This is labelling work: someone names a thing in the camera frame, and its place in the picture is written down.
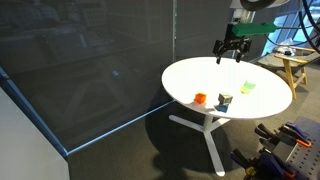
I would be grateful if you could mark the green block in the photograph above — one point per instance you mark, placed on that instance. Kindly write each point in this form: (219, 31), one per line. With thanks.
(249, 85)

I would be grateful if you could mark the purple orange clamp lower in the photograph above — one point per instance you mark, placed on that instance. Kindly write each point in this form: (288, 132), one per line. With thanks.
(266, 167)

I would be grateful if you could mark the wooden chair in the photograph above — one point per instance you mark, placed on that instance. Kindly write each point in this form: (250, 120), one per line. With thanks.
(290, 68)

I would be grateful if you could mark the purple orange clamp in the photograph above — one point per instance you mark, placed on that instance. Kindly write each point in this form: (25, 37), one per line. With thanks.
(266, 167)
(289, 128)

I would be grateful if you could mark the white round table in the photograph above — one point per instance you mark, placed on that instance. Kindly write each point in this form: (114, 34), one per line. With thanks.
(183, 79)

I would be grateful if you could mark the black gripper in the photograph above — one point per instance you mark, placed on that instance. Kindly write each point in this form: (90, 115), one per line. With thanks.
(232, 42)

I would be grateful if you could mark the green wrist camera box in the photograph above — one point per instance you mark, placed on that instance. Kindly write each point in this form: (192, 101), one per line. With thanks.
(246, 29)

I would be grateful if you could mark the purple orange clamp upper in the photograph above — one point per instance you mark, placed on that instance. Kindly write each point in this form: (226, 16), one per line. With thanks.
(289, 128)

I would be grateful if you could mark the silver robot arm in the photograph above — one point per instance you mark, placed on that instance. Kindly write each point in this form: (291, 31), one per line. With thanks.
(244, 11)

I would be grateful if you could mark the orange block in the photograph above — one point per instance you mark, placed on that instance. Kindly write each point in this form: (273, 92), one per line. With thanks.
(200, 98)

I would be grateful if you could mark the black perforated board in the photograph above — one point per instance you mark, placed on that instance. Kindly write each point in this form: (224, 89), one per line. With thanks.
(303, 161)

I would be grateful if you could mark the blue block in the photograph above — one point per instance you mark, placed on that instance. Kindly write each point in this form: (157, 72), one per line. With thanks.
(221, 108)

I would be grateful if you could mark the yellow-green block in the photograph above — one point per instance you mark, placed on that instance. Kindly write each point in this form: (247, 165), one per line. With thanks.
(245, 90)

